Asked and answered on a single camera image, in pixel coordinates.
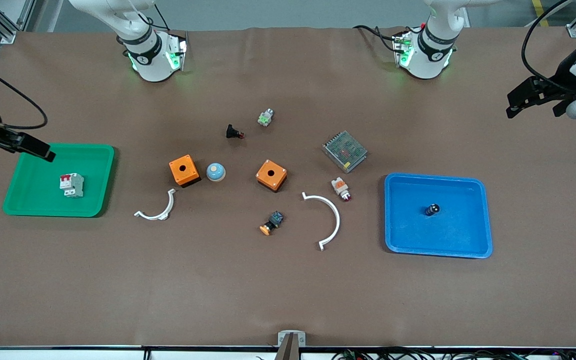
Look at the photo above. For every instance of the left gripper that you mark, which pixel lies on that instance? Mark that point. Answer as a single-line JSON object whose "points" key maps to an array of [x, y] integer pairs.
{"points": [[564, 79]]}

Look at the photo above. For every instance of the white red circuit breaker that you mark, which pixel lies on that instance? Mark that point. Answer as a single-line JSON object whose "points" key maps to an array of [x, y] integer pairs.
{"points": [[71, 185]]}

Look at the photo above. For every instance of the small black capacitor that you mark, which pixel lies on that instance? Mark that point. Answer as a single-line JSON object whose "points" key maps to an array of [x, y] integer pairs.
{"points": [[432, 210]]}

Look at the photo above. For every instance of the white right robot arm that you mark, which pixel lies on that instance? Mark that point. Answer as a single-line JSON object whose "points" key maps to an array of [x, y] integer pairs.
{"points": [[150, 55]]}

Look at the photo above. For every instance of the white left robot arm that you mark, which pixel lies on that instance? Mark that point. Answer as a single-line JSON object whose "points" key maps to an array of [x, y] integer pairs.
{"points": [[430, 50]]}

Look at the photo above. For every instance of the green plastic tray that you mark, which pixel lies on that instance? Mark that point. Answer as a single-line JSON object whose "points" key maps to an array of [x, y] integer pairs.
{"points": [[38, 200]]}

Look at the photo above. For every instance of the blue plastic tray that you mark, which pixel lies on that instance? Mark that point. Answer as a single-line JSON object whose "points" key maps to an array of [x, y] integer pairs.
{"points": [[418, 235]]}

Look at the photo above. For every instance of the metal mesh power supply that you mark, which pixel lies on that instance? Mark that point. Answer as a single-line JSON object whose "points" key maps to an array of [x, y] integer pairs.
{"points": [[344, 151]]}

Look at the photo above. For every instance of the light blue dome button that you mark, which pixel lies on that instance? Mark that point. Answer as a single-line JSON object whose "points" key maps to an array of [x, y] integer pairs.
{"points": [[215, 172]]}

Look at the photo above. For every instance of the white orange red indicator lamp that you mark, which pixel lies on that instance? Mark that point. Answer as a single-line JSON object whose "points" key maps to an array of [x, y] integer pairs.
{"points": [[340, 187]]}

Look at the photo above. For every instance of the black red push button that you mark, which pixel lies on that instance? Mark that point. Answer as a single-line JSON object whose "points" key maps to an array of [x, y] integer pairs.
{"points": [[231, 131]]}

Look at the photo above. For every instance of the orange black push button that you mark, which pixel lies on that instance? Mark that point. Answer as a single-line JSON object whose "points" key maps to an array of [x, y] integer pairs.
{"points": [[273, 221]]}

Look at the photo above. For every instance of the brown table mat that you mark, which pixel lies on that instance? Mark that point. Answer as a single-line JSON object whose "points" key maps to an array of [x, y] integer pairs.
{"points": [[268, 290]]}

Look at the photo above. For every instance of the small white curved bracket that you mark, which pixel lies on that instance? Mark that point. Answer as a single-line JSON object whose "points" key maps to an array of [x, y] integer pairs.
{"points": [[160, 217]]}

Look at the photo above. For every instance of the orange button enclosure box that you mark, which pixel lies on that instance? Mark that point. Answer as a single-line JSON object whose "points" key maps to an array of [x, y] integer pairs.
{"points": [[190, 172], [278, 177]]}

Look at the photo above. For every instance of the white table edge rail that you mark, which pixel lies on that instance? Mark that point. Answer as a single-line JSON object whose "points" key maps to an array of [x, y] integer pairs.
{"points": [[68, 354]]}

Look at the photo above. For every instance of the large white curved bracket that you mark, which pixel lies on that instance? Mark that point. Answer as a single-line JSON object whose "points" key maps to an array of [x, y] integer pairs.
{"points": [[338, 220]]}

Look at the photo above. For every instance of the green white indicator switch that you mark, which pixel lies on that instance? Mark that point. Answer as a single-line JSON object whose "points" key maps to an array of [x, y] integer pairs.
{"points": [[265, 118]]}

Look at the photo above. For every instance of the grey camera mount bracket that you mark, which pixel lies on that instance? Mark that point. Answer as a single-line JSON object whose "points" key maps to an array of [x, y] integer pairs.
{"points": [[291, 337]]}

